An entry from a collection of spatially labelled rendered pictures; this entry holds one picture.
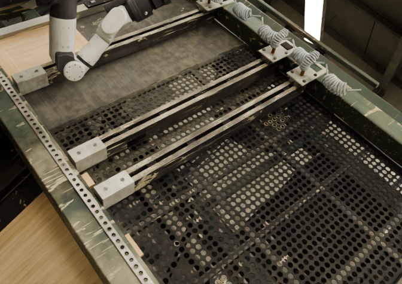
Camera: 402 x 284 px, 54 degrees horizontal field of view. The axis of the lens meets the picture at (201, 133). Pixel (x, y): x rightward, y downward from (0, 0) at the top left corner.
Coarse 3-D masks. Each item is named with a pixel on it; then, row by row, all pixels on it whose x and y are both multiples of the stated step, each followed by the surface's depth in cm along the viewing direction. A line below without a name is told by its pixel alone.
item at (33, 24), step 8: (80, 8) 204; (88, 8) 205; (96, 8) 208; (104, 8) 211; (48, 16) 197; (80, 16) 205; (16, 24) 190; (24, 24) 190; (32, 24) 191; (40, 24) 193; (48, 24) 196; (0, 32) 184; (8, 32) 185; (16, 32) 187
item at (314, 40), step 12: (216, 0) 200; (252, 0) 192; (240, 12) 197; (276, 12) 184; (288, 24) 181; (264, 36) 183; (312, 36) 175; (300, 48) 176; (324, 48) 171; (336, 60) 169; (360, 72) 163; (324, 84) 170; (336, 84) 165; (372, 84) 161
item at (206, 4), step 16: (208, 0) 208; (176, 16) 205; (192, 16) 206; (208, 16) 212; (144, 32) 194; (160, 32) 196; (176, 32) 204; (112, 48) 182; (128, 48) 189; (48, 64) 170; (96, 64) 182; (16, 80) 162; (32, 80) 165; (48, 80) 170
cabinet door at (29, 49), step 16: (32, 32) 190; (48, 32) 192; (0, 48) 180; (16, 48) 182; (32, 48) 184; (48, 48) 185; (80, 48) 187; (0, 64) 174; (16, 64) 176; (32, 64) 177
